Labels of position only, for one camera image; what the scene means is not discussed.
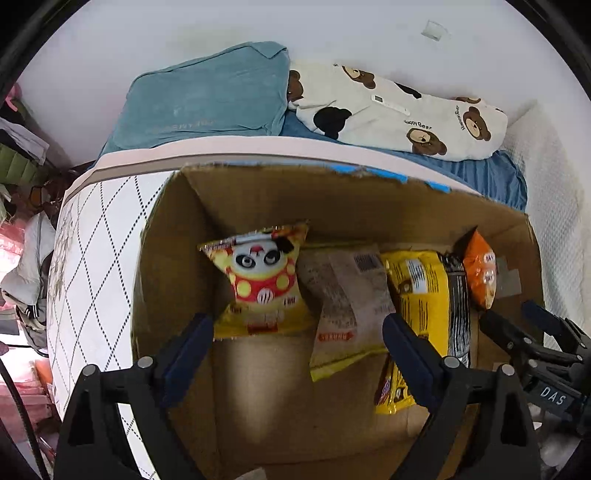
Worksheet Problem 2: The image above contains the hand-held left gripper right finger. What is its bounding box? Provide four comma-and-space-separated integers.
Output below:
382, 311, 542, 480

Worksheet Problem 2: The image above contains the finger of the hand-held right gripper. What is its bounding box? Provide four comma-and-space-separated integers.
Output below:
479, 312, 542, 360
522, 300, 591, 346

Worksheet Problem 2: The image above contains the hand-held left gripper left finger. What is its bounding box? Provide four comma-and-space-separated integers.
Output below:
54, 312, 215, 480

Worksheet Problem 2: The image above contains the brown cardboard box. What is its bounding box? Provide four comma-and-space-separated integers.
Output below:
130, 161, 546, 480

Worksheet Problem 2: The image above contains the small orange snack packet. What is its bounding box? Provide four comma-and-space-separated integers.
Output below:
462, 227, 499, 311

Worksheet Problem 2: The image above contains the yellow and black snack packet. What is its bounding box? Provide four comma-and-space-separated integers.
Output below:
375, 249, 472, 415

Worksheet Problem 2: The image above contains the beige clear snack packet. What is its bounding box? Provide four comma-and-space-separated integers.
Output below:
295, 242, 399, 383

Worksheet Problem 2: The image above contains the white textured blanket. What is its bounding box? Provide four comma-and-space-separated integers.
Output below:
501, 102, 591, 354

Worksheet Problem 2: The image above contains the yellow panda snack packet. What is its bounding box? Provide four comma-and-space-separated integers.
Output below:
198, 222, 317, 341

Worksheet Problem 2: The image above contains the white quilted mattress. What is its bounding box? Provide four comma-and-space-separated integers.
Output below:
46, 136, 481, 480

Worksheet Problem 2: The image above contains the blue bed sheet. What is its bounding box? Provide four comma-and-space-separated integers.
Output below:
277, 111, 528, 213

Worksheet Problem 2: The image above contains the grey white jacket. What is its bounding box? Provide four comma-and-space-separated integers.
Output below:
0, 213, 58, 352

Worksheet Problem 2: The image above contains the white bear print pillow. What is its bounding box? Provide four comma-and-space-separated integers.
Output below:
287, 59, 509, 162

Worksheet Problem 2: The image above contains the white stick device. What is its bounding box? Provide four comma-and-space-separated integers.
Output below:
372, 93, 411, 116

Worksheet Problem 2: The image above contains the green cloth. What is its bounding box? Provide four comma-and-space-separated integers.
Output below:
0, 142, 43, 186

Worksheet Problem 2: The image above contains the teal pillow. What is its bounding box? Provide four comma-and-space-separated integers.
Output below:
99, 41, 291, 158

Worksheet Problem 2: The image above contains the black cable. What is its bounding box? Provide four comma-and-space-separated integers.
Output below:
0, 354, 51, 480

